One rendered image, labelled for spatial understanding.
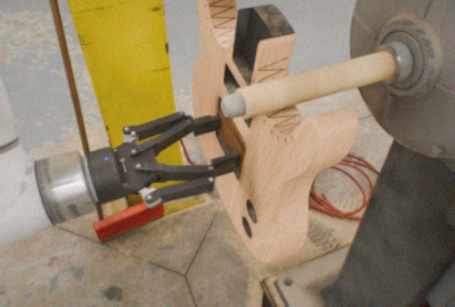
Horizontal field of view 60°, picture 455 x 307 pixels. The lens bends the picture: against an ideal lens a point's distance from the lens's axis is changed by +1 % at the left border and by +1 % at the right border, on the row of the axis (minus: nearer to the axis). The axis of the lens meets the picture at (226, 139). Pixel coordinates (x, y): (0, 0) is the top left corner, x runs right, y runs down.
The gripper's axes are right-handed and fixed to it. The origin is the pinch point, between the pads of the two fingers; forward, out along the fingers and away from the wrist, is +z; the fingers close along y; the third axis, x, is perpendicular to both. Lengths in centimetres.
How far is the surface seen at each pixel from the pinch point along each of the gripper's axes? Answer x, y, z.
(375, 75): 19.0, 9.8, 12.0
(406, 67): 19.6, 10.3, 15.5
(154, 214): -113, -48, -5
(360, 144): -118, -52, 110
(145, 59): -43, -69, 3
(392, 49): 20.7, 8.2, 14.6
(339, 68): 20.0, 8.5, 7.8
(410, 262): -28.8, 22.3, 34.0
